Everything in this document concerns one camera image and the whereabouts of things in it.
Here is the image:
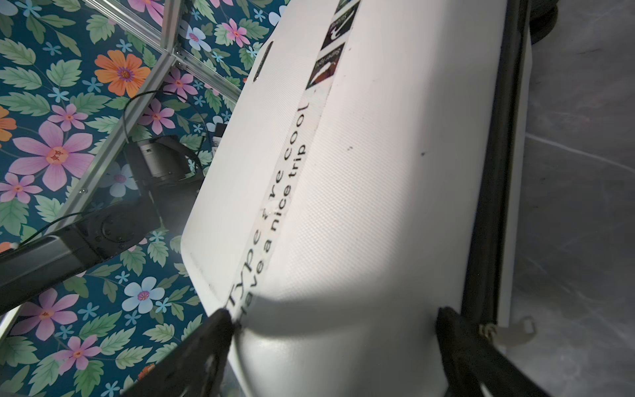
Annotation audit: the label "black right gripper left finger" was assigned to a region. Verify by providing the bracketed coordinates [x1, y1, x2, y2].
[123, 309, 235, 397]

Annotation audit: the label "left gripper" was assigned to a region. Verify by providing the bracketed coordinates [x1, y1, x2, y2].
[124, 135, 204, 233]

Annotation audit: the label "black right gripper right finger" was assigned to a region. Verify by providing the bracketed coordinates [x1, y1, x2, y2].
[435, 307, 547, 396]

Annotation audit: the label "white hard-shell suitcase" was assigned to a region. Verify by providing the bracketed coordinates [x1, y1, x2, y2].
[181, 1, 537, 396]

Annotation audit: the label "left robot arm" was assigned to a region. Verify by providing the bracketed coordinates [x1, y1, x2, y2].
[1, 136, 204, 314]

